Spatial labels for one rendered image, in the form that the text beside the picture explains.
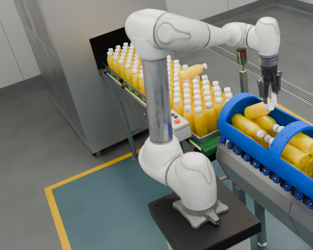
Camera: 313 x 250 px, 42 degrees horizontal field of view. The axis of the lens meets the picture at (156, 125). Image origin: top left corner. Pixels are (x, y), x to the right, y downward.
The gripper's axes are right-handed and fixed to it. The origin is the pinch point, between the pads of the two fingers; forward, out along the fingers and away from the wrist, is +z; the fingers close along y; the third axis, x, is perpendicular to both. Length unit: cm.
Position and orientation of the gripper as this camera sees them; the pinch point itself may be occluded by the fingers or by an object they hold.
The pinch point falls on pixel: (270, 101)
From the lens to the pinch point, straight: 204.2
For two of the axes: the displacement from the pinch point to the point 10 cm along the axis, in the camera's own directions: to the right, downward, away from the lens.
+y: 8.7, -3.9, 3.1
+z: 1.9, 8.3, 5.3
